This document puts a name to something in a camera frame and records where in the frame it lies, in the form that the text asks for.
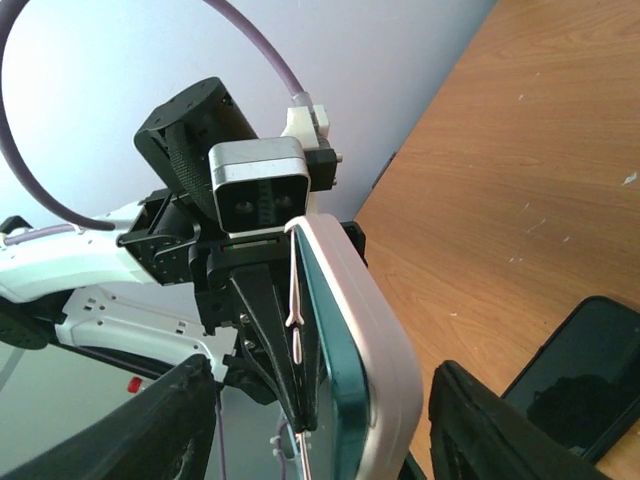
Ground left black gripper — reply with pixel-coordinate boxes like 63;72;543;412
188;234;325;433

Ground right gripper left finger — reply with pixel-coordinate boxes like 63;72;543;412
1;354;217;479

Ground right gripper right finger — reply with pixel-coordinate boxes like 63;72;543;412
428;360;600;479

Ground clear pink phone case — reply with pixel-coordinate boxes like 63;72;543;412
285;214;423;479

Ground black phone case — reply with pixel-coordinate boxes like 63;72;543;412
499;295;640;464

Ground black phone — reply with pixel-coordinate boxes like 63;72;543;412
502;295;639;464
293;226;370;479

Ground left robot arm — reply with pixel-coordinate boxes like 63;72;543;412
1;77;340;432

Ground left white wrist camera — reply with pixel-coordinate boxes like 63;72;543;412
209;137;311;234

